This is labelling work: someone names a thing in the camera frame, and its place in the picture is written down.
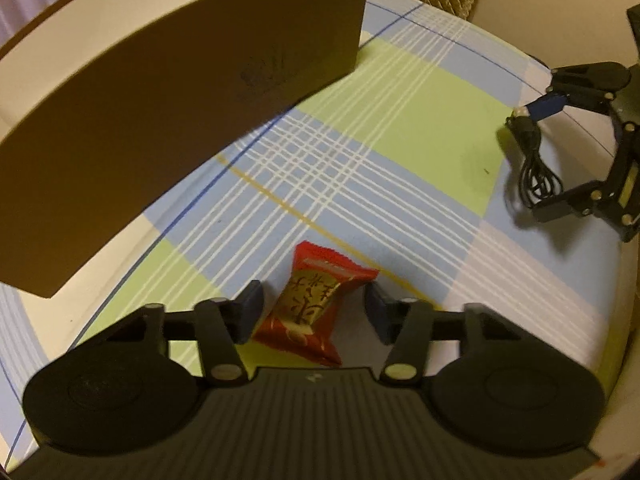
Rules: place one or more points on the red snack packet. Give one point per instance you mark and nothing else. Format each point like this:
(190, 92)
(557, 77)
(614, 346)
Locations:
(300, 310)

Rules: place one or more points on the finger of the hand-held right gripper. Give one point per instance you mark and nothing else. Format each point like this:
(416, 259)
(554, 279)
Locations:
(547, 106)
(565, 205)

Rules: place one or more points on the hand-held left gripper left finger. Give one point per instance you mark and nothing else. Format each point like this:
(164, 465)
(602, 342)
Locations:
(248, 310)

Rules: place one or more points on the plaid tablecloth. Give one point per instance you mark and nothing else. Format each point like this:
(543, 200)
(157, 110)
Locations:
(400, 185)

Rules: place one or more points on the brown cardboard box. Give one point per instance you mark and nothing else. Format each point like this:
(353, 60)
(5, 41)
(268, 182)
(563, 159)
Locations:
(150, 135)

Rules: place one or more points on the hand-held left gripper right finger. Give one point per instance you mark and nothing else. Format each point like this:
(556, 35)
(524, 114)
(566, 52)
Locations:
(379, 315)

